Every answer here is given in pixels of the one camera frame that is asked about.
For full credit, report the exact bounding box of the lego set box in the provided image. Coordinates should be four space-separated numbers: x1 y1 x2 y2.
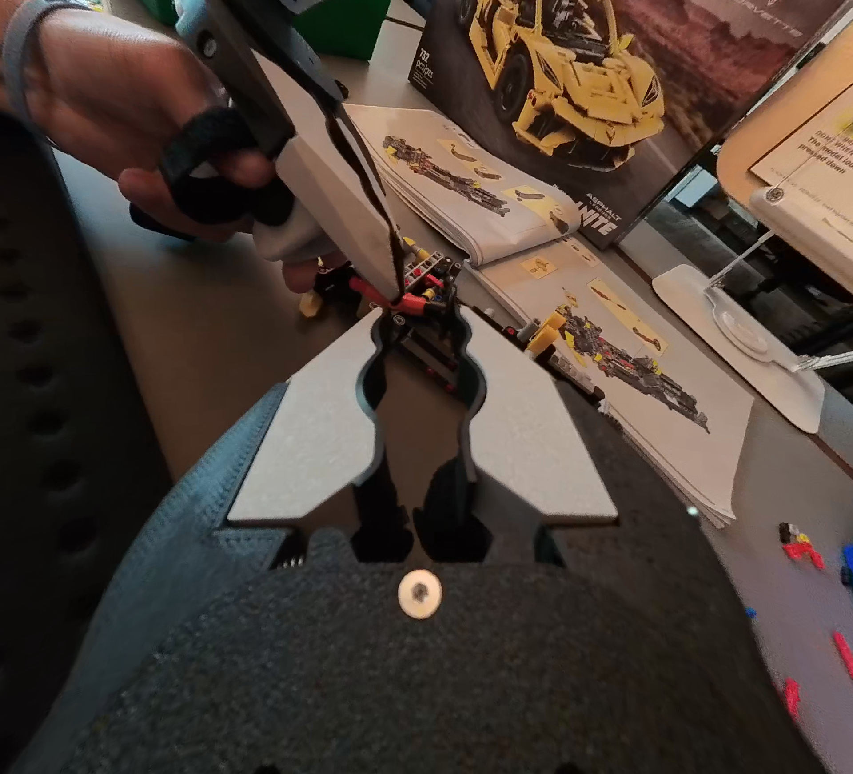
408 0 853 253

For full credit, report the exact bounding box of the lego instruction booklet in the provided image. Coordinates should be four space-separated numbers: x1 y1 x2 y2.
343 104 756 530

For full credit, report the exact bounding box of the red lego axle pin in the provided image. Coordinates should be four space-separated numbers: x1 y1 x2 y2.
348 277 427 316

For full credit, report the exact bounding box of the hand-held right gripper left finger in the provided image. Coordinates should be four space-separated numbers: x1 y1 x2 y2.
227 307 389 523

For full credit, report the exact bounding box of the illustrated instruction sheet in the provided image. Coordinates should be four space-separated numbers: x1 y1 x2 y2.
749 81 853 196

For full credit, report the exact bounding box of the person's left hand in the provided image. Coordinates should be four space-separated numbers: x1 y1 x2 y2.
23 6 349 295

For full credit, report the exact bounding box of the grey wristband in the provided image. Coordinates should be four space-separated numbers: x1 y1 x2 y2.
3 0 91 128

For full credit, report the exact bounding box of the small mixed lego piece cluster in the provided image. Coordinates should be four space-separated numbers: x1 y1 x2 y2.
778 521 827 570

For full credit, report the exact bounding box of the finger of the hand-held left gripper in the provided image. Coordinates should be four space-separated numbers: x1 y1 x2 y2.
255 49 406 303
330 80 409 268

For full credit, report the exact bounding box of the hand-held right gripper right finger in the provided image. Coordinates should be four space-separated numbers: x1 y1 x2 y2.
456 306 619 523

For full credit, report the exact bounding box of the white adjustable stand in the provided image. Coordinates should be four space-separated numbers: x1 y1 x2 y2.
652 188 853 435

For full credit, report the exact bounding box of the lego car chassis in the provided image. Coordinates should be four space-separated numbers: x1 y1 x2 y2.
300 237 607 406

